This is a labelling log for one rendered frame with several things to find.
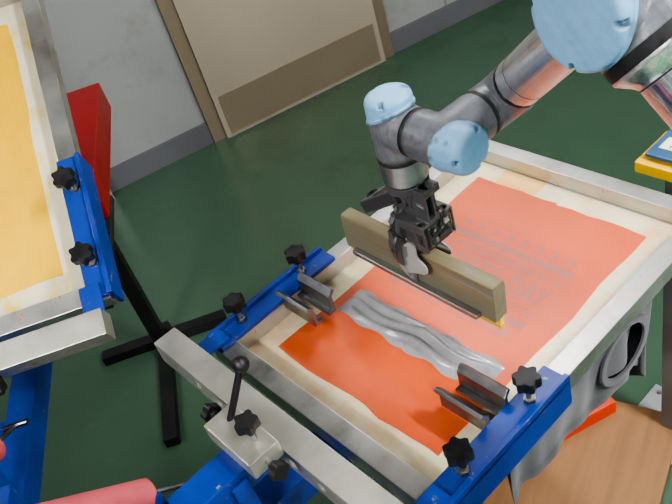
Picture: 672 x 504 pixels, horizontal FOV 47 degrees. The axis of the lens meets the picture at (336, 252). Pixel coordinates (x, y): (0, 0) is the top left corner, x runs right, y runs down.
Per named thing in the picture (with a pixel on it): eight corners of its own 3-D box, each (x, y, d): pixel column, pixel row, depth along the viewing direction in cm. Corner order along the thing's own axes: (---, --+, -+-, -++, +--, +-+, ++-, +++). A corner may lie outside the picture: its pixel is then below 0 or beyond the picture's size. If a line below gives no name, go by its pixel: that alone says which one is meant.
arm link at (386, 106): (388, 113, 109) (348, 99, 114) (404, 176, 115) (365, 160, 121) (427, 85, 112) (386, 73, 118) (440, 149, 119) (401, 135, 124)
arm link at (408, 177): (367, 161, 121) (402, 134, 124) (373, 185, 124) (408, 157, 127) (401, 174, 116) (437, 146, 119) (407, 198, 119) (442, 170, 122)
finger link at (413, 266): (424, 298, 131) (420, 252, 126) (399, 285, 135) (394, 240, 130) (437, 289, 133) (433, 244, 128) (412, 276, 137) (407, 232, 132)
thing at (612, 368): (617, 355, 173) (612, 233, 151) (653, 373, 168) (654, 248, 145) (487, 502, 155) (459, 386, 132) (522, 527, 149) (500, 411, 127)
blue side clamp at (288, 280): (326, 269, 166) (317, 244, 162) (342, 277, 163) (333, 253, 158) (218, 358, 154) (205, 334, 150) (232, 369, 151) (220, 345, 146)
